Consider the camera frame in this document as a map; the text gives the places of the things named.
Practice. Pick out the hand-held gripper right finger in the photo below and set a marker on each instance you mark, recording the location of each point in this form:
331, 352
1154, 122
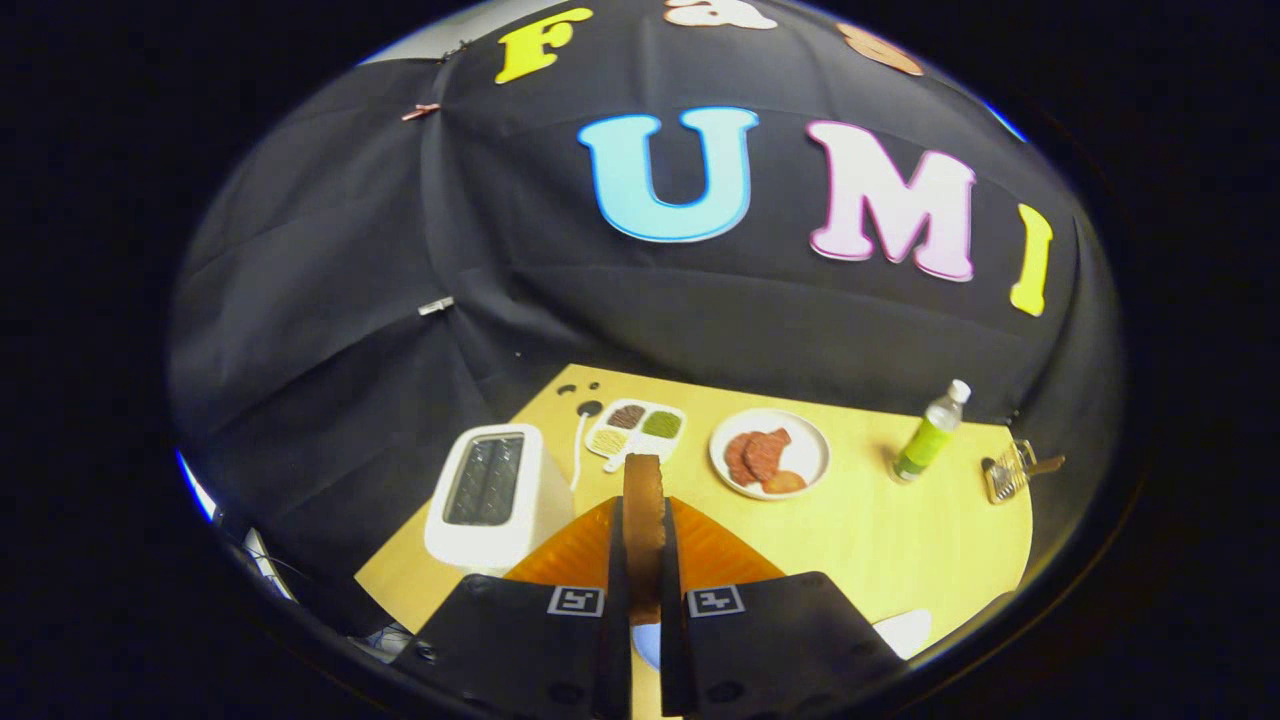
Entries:
672, 650

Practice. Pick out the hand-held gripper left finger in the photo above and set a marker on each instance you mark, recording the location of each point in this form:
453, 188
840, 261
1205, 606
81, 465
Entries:
617, 640

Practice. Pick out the brown toast slice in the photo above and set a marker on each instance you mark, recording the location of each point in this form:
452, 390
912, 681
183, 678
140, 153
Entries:
643, 520

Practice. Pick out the blue round plate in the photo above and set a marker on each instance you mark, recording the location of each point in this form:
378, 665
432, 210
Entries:
647, 645

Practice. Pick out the white toaster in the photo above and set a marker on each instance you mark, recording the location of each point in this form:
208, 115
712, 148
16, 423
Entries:
480, 545

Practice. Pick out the dark red meat patty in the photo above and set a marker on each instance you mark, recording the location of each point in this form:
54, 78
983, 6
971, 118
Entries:
770, 450
736, 462

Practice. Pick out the white divided condiment dish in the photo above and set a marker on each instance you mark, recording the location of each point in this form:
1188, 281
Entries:
635, 440

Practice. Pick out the orange meat piece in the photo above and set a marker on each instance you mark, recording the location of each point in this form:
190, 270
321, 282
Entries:
785, 482

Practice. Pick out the white square plate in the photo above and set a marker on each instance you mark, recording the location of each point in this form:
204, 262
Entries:
905, 632

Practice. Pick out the round cream plate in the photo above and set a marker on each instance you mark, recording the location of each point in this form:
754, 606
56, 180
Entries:
808, 445

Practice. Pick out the green label drink bottle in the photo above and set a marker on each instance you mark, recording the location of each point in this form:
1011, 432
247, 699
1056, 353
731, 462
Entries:
925, 445

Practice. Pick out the white clip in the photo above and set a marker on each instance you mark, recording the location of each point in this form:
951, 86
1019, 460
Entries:
436, 305

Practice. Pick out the red clip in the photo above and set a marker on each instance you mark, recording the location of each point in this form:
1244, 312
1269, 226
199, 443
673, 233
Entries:
420, 111

